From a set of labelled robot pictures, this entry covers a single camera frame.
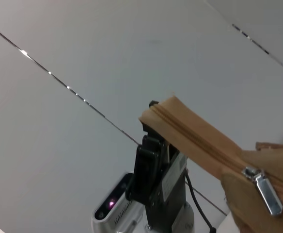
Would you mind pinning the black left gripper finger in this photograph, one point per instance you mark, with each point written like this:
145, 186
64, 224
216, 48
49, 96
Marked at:
153, 103

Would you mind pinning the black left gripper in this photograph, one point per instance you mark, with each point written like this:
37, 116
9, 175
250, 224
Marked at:
170, 189

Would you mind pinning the khaki canvas food bag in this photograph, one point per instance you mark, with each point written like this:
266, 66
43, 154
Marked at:
228, 170

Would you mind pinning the silver metal zipper pull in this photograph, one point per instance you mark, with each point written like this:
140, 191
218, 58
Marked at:
265, 191

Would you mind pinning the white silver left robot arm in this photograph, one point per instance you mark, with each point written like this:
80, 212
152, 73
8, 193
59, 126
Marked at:
183, 218

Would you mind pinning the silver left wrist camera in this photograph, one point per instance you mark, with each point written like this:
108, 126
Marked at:
117, 206

